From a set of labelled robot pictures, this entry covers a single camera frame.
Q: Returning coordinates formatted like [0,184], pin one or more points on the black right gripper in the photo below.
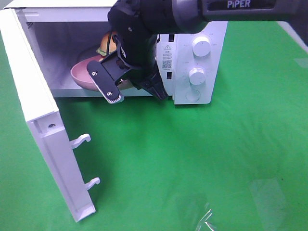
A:
[139,55]

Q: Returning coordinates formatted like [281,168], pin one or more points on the round door release button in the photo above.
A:
[193,95]

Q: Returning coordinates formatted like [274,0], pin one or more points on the white timer knob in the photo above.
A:
[196,76]

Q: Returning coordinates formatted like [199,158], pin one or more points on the burger with lettuce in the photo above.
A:
[102,49]

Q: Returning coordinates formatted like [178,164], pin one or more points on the pink round plate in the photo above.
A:
[81,76]

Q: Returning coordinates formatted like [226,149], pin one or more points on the white microwave door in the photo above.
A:
[42,115]

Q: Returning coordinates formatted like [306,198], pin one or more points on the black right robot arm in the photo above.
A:
[138,23]

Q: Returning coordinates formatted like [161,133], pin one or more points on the white microwave oven body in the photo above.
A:
[162,48]

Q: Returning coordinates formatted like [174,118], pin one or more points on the upper white power knob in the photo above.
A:
[201,46]

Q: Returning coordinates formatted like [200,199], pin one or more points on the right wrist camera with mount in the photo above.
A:
[108,77]

